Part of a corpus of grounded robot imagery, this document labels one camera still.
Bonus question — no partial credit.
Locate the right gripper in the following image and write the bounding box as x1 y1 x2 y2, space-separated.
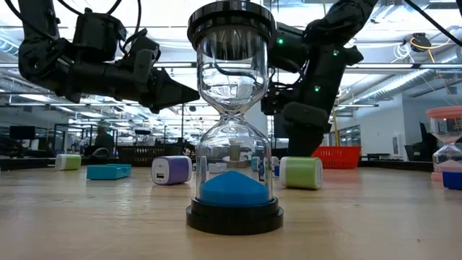
261 45 365 159

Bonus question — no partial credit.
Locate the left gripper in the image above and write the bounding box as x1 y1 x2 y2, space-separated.
64 34 201 114

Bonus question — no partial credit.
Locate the green white USB charger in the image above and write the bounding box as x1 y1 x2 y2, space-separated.
55 154 82 172
279 156 323 191

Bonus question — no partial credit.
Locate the purple white USB charger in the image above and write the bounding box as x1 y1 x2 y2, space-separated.
151 155 193 186

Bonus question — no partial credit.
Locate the teal digital timer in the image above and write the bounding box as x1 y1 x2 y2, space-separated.
86 164 132 181

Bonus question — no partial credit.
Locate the blue digital timer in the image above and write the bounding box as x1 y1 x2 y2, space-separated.
443 170 462 191

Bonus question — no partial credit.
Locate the dark office chair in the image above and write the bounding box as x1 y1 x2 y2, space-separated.
90 147 111 160

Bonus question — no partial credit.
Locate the black computer monitor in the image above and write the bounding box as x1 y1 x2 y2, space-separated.
273 114 289 140
9 126 36 141

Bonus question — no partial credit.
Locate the red plastic basket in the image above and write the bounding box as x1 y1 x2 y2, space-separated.
312 145 362 170

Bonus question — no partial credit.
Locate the black plastic basket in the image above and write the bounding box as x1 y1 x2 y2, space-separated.
117 144 182 165

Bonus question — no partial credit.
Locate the person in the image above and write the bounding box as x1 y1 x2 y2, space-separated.
94 126 116 157

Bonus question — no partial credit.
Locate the black hourglass blue sand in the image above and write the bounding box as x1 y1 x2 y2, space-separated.
186 0 284 237

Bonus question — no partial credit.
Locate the pink hourglass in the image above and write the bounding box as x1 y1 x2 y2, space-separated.
426 106 462 183

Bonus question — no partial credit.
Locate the yellow hanging cable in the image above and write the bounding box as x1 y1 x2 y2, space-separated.
332 108 341 147

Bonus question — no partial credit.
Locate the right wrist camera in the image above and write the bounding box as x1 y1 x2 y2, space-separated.
269 21 308 73

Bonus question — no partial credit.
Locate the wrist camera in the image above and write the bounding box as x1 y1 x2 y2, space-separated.
71 7 127 63
269 21 308 73

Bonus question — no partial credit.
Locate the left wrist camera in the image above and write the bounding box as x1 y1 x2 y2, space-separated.
71 7 127 63

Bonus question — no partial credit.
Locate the silver ventilation duct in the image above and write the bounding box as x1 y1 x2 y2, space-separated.
374 45 462 103

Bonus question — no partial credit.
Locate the black ceiling cable reel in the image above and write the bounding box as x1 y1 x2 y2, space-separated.
411 32 432 53

